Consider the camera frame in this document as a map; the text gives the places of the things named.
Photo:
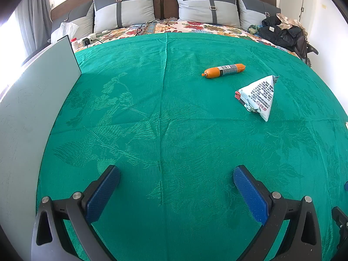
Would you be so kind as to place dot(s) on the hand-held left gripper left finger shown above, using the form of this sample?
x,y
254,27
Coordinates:
x,y
103,193

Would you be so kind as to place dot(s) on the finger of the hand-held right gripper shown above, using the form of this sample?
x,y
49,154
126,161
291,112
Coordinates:
x,y
341,220
346,186

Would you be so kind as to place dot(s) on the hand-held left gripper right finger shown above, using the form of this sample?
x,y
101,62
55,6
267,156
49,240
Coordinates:
x,y
250,193

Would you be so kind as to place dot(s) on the white triangular snack packet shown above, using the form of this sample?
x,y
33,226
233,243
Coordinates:
x,y
261,98

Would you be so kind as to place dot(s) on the orange sausage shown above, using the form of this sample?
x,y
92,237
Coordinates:
x,y
217,72

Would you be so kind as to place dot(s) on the green patterned cloth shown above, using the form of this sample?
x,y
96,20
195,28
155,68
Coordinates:
x,y
176,127

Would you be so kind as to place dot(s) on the red-capped small bottle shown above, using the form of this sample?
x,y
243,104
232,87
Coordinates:
x,y
74,44

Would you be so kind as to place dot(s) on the white power strip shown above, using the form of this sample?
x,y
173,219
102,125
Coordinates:
x,y
93,36

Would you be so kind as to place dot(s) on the clear plastic bag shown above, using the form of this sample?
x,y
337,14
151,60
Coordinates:
x,y
64,31

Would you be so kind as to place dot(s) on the floral bedsheet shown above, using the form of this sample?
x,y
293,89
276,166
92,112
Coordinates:
x,y
212,28

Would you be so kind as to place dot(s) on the grey two-tone pillow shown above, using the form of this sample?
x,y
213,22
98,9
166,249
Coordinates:
x,y
127,11
78,16
252,12
201,5

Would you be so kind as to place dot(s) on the grey curtain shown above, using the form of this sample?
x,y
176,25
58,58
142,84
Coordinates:
x,y
32,21

